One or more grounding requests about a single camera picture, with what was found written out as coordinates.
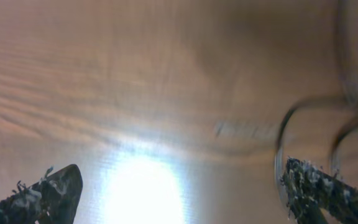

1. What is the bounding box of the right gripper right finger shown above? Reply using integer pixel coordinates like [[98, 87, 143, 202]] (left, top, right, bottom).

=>
[[280, 157, 358, 223]]

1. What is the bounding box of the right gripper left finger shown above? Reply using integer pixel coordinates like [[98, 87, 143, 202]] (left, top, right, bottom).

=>
[[0, 164, 83, 224]]

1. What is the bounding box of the black USB cable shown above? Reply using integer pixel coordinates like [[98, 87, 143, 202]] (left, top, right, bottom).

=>
[[213, 0, 358, 209]]

